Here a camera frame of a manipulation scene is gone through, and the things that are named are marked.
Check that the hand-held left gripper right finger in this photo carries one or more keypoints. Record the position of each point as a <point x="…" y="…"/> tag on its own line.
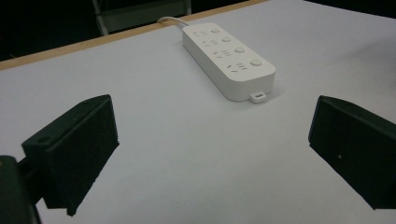
<point x="355" y="146"/>

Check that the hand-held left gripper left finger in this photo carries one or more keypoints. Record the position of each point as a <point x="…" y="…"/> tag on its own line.
<point x="73" y="152"/>

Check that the white power strip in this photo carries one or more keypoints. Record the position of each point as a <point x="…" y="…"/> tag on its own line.
<point x="226" y="59"/>

